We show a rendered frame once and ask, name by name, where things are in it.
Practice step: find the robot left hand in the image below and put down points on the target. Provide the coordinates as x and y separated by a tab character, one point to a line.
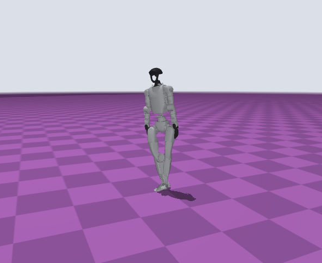
176	131

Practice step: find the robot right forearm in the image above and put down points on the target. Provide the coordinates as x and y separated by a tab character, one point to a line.
147	119

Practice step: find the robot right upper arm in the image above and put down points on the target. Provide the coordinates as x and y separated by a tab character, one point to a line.
147	108

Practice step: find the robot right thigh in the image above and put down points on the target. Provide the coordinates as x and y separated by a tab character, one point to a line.
153	143

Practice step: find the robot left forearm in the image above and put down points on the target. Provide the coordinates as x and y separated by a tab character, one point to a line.
173	116

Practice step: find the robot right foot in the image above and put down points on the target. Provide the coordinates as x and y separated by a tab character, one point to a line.
158	188

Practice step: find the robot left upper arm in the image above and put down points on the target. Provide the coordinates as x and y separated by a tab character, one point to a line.
169	93

